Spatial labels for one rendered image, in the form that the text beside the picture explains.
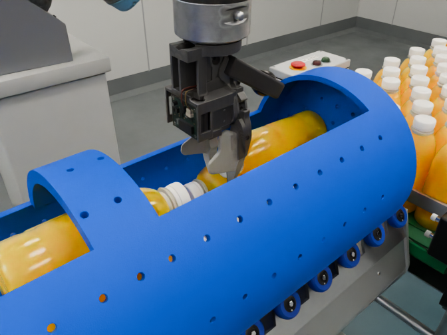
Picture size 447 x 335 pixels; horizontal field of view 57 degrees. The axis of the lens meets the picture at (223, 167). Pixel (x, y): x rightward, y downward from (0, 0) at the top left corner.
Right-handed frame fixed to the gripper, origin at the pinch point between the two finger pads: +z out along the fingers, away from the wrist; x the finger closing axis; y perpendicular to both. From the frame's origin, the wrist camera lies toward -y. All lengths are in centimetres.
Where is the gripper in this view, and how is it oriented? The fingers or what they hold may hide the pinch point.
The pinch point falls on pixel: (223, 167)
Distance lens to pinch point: 61.6
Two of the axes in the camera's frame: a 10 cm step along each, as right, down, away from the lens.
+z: -0.1, 8.2, 5.7
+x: 6.5, 4.4, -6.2
